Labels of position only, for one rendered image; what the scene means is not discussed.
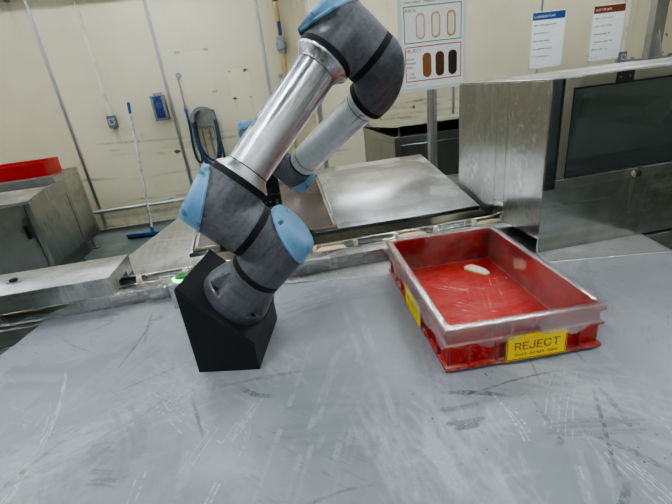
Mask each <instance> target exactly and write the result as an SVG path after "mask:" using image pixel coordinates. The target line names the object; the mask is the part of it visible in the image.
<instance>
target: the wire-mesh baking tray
mask: <svg viewBox="0 0 672 504"><path fill-rule="evenodd" d="M315 180H316V183H317V184H318V185H316V187H317V188H318V190H317V189H316V187H315V186H314V185H315V184H316V183H315V184H314V182H315ZM315 180H314V181H313V182H312V184H311V185H312V188H313V189H312V188H311V189H312V192H313V193H312V192H311V193H312V194H313V195H311V193H310V191H311V189H310V187H311V185H310V186H309V188H308V189H307V190H308V192H307V194H306V192H303V194H302V193H301V194H302V195H303V196H305V195H304V194H306V196H307V197H306V196H305V198H306V199H305V198H304V197H303V196H301V195H300V193H297V192H296V191H294V190H293V191H294V193H293V191H292V189H291V188H289V187H288V188H289V190H290V191H292V193H293V195H292V194H291V192H290V191H289V192H288V194H287V191H288V189H287V187H286V184H285V186H284V189H285V191H284V189H283V185H284V183H283V182H282V181H280V180H278V182H279V185H280V188H281V189H280V193H281V192H282V189H283V191H284V193H285V194H287V197H286V199H285V201H284V198H285V196H286V195H285V194H283V192H282V194H283V197H282V203H283V201H284V203H283V204H282V205H284V206H285V204H286V203H285V202H287V200H288V198H289V196H290V195H289V194H291V195H292V198H291V200H290V198H289V200H290V201H289V200H288V202H289V203H288V202H287V204H286V205H287V206H286V207H288V205H289V204H290V205H291V203H292V201H293V199H294V197H295V195H296V193H297V194H298V195H296V197H295V199H294V201H293V202H294V203H292V204H295V203H296V204H297V202H298V200H299V198H300V196H301V197H302V198H304V200H305V201H304V200H303V199H302V198H300V199H301V200H299V201H300V202H298V204H297V205H296V204H295V206H294V205H291V206H290V205H289V207H290V208H291V207H292V208H293V206H294V208H293V209H292V208H291V209H292V211H293V212H294V210H295V209H296V207H297V206H299V205H300V203H301V201H302V200H303V201H304V202H302V203H303V204H302V203H301V205H300V208H298V207H297V208H298V209H296V210H295V211H296V212H294V213H295V214H296V213H297V211H298V210H299V211H300V209H301V208H302V207H301V206H303V205H305V204H306V202H307V200H308V199H309V197H310V195H311V196H312V197H310V199H309V202H307V204H306V205H305V206H306V207H304V206H303V207H304V208H302V209H303V210H304V211H305V209H306V208H307V205H309V203H310V202H311V203H312V201H313V200H312V198H313V196H314V194H315V192H316V191H317V193H316V195H317V196H316V195H315V196H316V198H315V197H314V198H315V199H314V198H313V199H314V200H315V201H313V202H316V201H317V200H316V199H318V198H317V197H319V195H320V194H321V196H320V197H321V198H320V197H319V199H320V200H319V199H318V200H319V202H318V201H317V202H318V203H317V202H316V204H317V205H316V204H315V203H312V204H311V203H310V204H311V206H310V205H309V206H310V207H308V208H307V211H305V212H303V210H302V209H301V212H299V211H298V212H299V213H297V214H296V215H299V214H301V213H302V212H303V213H302V214H301V215H303V214H305V215H306V212H308V210H309V209H310V210H311V207H313V204H315V205H316V206H315V205H314V207H313V208H312V209H313V210H311V211H310V210H309V212H308V213H307V217H308V214H310V213H312V212H313V211H314V208H316V209H317V207H318V206H319V204H320V203H321V201H322V199H323V201H324V202H323V201H322V203H321V204H323V205H321V204H320V206H319V207H318V210H316V209H315V210H316V211H314V212H313V214H314V213H316V214H317V211H319V210H320V211H319V212H320V213H321V214H322V212H323V211H324V210H325V207H326V209H327V210H325V211H326V212H327V213H329V214H327V213H326V214H327V215H326V214H325V211H324V213H323V215H321V214H320V213H319V212H318V215H316V214H315V215H316V216H314V218H312V217H313V215H312V216H310V215H311V214H310V215H309V218H307V217H306V216H305V215H304V218H302V217H303V216H301V218H302V219H301V220H302V221H303V220H304V219H305V217H306V218H307V219H305V220H304V221H303V222H304V223H305V222H306V221H307V223H305V225H307V224H308V223H310V222H311V221H312V223H310V224H308V226H307V228H308V227H309V226H310V228H311V227H312V228H313V227H314V226H316V225H317V224H318V226H316V227H314V228H315V229H312V228H311V229H310V228H309V230H312V231H313V233H315V232H321V231H327V230H333V229H338V225H337V223H336V220H335V218H334V215H333V213H332V210H331V208H330V205H329V203H328V200H327V198H326V195H325V193H324V190H323V188H322V185H321V183H320V180H319V178H318V175H317V174H315ZM282 183H283V184H282ZM314 189H316V191H315V190H314ZM319 189H320V190H319ZM286 190H287V191H286ZM307 190H306V191H307ZM319 192H320V194H319ZM309 193H310V195H309ZM282 194H281V196H282ZM299 195H300V196H299ZM308 196H309V197H308ZM290 197H291V196H290ZM298 197H299V198H298ZM322 197H323V198H322ZM297 199H298V200H297ZM311 200H312V201H311ZM295 201H297V202H295ZM290 202H291V203H290ZM304 203H305V204H304ZM324 205H326V206H324ZM323 206H324V209H322V208H321V207H323ZM289 207H288V208H289ZM290 208H289V209H290ZM320 208H321V209H322V210H321V209H320ZM319 214H320V215H321V216H319ZM324 214H325V215H326V216H324ZM299 216H300V215H299ZM299 216H298V217H299ZM318 216H319V217H318ZM323 216H324V217H323ZM327 216H329V217H328V218H327ZM317 217H318V218H317ZM322 217H323V218H322ZM299 218H300V217H299ZM310 218H312V219H310ZM315 218H317V219H315ZM320 218H322V219H320ZM325 218H327V219H325ZM330 218H331V219H330ZM309 219H310V220H309ZM314 219H315V220H314ZM318 219H320V220H319V221H318ZM323 219H325V220H324V221H323ZM328 219H330V220H329V221H328ZM308 220H309V221H308ZM313 220H314V221H313ZM316 221H317V222H316ZM321 221H323V222H321ZM326 221H328V222H326ZM315 222H316V223H315ZM319 222H321V223H320V224H319ZM324 222H326V223H325V224H324ZM329 222H331V223H330V224H329V225H328V223H329ZM313 223H315V224H313ZM312 224H313V226H311V225H312ZM322 224H324V225H322ZM321 225H322V227H320V226H321ZM326 225H327V227H325V226H326ZM331 225H333V226H331ZM318 227H319V228H318ZM201 235H202V236H201ZM202 237H203V238H204V239H205V238H206V241H205V240H204V239H203V240H202ZM200 238H201V241H200V240H199V239H200ZM203 241H204V242H205V244H202V245H200V244H201V242H202V243H204V242H203ZM208 241H209V242H210V243H211V242H212V245H211V244H210V243H209V242H208ZM199 242H200V244H199ZM206 242H207V243H209V244H207V245H206ZM213 243H214V242H213V240H211V241H210V240H209V239H208V240H207V237H206V236H205V237H204V235H203V234H200V233H197V232H196V235H195V239H194V243H193V249H192V250H193V253H194V252H200V251H206V250H212V249H219V248H220V245H219V244H217V245H216V244H215V243H216V242H215V243H214V244H213ZM199 245H200V246H201V247H200V248H198V247H199ZM204 245H205V246H206V247H204ZM209 245H210V246H209ZM202 246H203V247H202Z"/></svg>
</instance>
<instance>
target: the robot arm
mask: <svg viewBox="0 0 672 504"><path fill-rule="evenodd" d="M297 31H298V32H299V35H300V36H301V37H300V39H299V40H298V42H297V50H298V56H297V58H296V59H295V61H294V62H293V64H292V65H291V67H290V68H289V69H288V71H287V72H286V74H285V75H284V77H283V78H282V80H281V81H280V82H279V84H278V85H277V87H276V88H275V90H274V91H273V93H272V94H271V96H270V97H269V98H268V100H267V101H266V103H265V104H264V106H263V107H262V109H261V110H260V111H259V113H258V114H257V116H256V117H255V119H250V120H243V121H239V122H238V134H239V137H240V140H239V142H238V143H237V145H236V146H235V148H234V149H233V150H232V152H231V153H230V155H229V156H228V157H225V158H219V159H216V160H215V161H214V163H213V164H212V166H210V165H209V164H205V163H204V164H203V165H202V166H201V168H200V170H199V172H198V174H197V176H196V178H195V180H194V182H193V184H192V186H191V188H190V190H189V192H188V194H187V196H186V198H185V200H184V202H183V204H182V206H181V208H180V211H179V216H180V218H181V220H182V221H183V222H184V223H186V224H187V225H189V226H190V227H192V228H193V229H195V230H196V232H197V233H201V234H203V235H204V236H206V237H208V238H209V239H211V240H213V241H214V242H216V243H217V244H219V245H221V246H222V247H224V248H226V249H227V250H229V251H230V252H232V253H234V254H235V256H234V257H233V258H232V259H230V260H228V261H227V262H225V263H223V264H222V265H220V266H218V267H216V268H215V269H213V270H212V271H211V272H210V273H209V275H208V276H207V277H206V279H205V280H204V284H203V289H204V293H205V296H206V298H207V300H208V301H209V303H210V304H211V306H212V307H213V308H214V309H215V310H216V311H217V312H218V313H219V314H220V315H222V316H223V317H225V318H226V319H228V320H230V321H232V322H234V323H236V324H240V325H245V326H250V325H255V324H257V323H258V322H259V321H260V320H261V319H262V318H263V317H264V316H265V315H266V313H267V311H268V309H269V306H270V304H271V301H272V299H273V297H274V294H275V292H276V291H277V290H278V289H279V288H280V287H281V286H282V284H283V283H284V282H285V281H286V280H287V279H288V278H289V277H290V276H291V275H292V273H293V272H294V271H295V270H296V269H297V268H298V267H299V266H300V265H301V264H303V263H304V262H305V259H306V258H307V256H308V255H309V254H310V253H311V252H312V250H313V247H314V241H313V237H312V235H311V233H310V231H309V229H308V228H307V226H306V225H305V223H304V222H303V221H302V220H301V219H300V218H299V217H298V216H297V215H296V214H295V213H294V212H293V211H292V210H291V209H289V208H288V207H286V206H283V205H282V199H281V193H280V188H279V182H278V179H279V180H280V181H282V182H283V183H284V184H286V185H287V187H289V188H291V189H293V190H294V191H296V192H297V193H303V192H305V191H306V190H307V189H308V187H309V186H310V185H311V184H312V182H313V180H314V178H315V173H314V171H315V170H316V169H317V168H318V167H319V166H320V165H322V164H323V163H324V162H325V161H326V160H327V159H328V158H329V157H330V156H332V155H333V154H334V153H335V152H336V151H337V150H338V149H339V148H340V147H342V146H343V145H344V144H345V143H346V142H347V141H348V140H349V139H350V138H352V137H353V136H354V135H355V134H356V133H357V132H358V131H359V130H360V129H362V128H363V127H364V126H365V125H366V124H367V123H368V122H369V121H370V120H378V119H379V118H381V117H382V116H383V115H384V114H385V113H386V112H387V111H388V110H389V109H390V108H391V106H392V105H393V104H394V102H395V100H396V99H397V97H398V95H399V92H400V90H401V87H402V84H403V80H404V74H405V59H404V53H403V50H402V47H401V45H400V43H399V42H398V40H397V39H396V38H395V37H394V36H393V35H392V34H391V33H390V32H389V31H388V30H387V29H386V28H385V27H384V26H383V25H382V24H381V23H380V22H379V21H378V20H377V19H376V17H375V16H374V15H373V14H372V13H371V12H370V11H369V10H368V9H367V8H366V7H365V6H364V5H363V4H362V3H361V2H360V1H359V0H320V1H319V3H318V4H317V5H316V6H315V7H314V8H313V9H312V11H311V12H310V13H309V14H308V15H307V16H306V17H305V19H304V20H303V21H302V22H301V23H300V25H299V26H298V28H297ZM347 78H348V79H349V80H351V81H352V82H353V83H352V84H351V86H350V88H349V94H348V95H347V96H346V97H345V98H344V99H343V101H342V102H341V103H340V104H339V105H338V106H337V107H336V108H335V109H334V110H333V111H332V112H331V113H330V114H329V115H328V116H327V117H326V118H325V119H324V120H323V121H322V122H321V123H320V124H319V125H318V126H317V127H316V128H315V130H314V131H313V132H312V133H311V134H310V135H309V136H308V137H307V138H306V139H305V140H304V141H303V142H302V143H301V144H300V145H299V146H298V147H297V148H296V149H295V150H294V151H293V152H292V153H291V154H290V153H288V152H287V151H288V150H289V149H290V147H291V146H292V144H293V143H294V141H295V140H296V138H297V137H298V135H299V134H300V133H301V131H302V130H303V128H304V127H305V125H306V124H307V122H308V121H309V119H310V118H311V117H312V115H313V114H314V112H315V111H316V109H317V108H318V106H319V105H320V103H321V102H322V101H323V99H324V98H325V96H326V95H327V93H328V92H329V90H330V89H331V87H332V86H333V85H337V84H343V83H344V82H345V81H346V80H347Z"/></svg>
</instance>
